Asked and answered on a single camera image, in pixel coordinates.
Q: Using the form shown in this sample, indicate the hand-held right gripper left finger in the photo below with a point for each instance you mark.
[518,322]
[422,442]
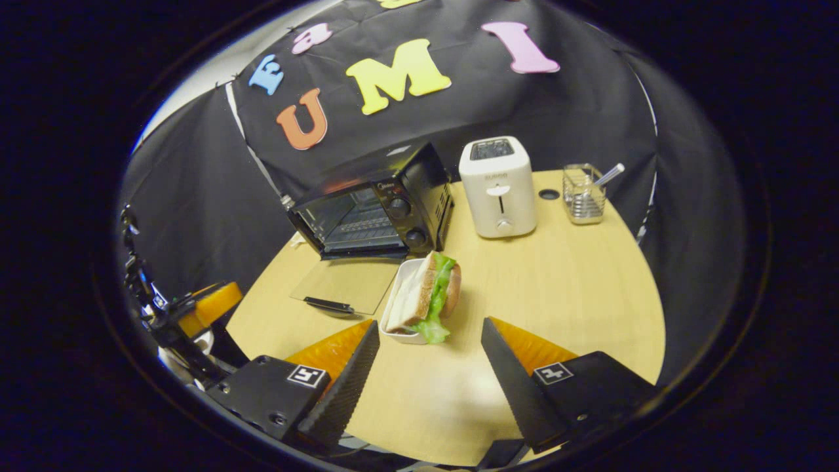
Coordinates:
[341,396]

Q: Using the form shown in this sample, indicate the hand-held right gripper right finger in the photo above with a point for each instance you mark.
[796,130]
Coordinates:
[518,393]

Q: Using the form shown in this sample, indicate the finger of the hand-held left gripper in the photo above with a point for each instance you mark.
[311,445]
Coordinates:
[213,305]

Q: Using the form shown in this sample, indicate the white rectangular dish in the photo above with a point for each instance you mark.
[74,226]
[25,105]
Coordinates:
[392,308]

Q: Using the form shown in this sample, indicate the black round table grommet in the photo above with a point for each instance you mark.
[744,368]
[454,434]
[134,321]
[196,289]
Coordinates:
[549,194]

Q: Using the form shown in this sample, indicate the black electric oven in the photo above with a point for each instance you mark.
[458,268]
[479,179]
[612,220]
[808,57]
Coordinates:
[419,190]

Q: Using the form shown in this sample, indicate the lettuce sandwich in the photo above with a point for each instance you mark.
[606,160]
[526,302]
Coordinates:
[426,295]

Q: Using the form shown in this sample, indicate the small black pad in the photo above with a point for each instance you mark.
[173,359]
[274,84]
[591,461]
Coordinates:
[501,453]

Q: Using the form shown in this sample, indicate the white toaster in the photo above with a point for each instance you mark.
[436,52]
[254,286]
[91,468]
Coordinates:
[498,190]

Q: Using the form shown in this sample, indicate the clear utensil holder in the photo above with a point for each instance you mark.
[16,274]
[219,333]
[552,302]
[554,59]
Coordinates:
[583,200]

